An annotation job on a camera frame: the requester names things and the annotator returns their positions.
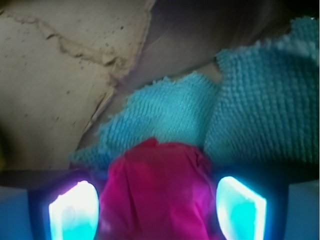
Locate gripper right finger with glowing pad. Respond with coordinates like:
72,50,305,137
215,164,320,240

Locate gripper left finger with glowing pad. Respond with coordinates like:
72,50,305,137
0,170,100,240

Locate red paper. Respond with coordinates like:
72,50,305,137
98,138,220,240

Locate teal microfiber cloth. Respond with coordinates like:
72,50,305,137
69,16,320,169

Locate brown paper bag tray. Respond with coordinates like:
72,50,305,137
0,0,320,170

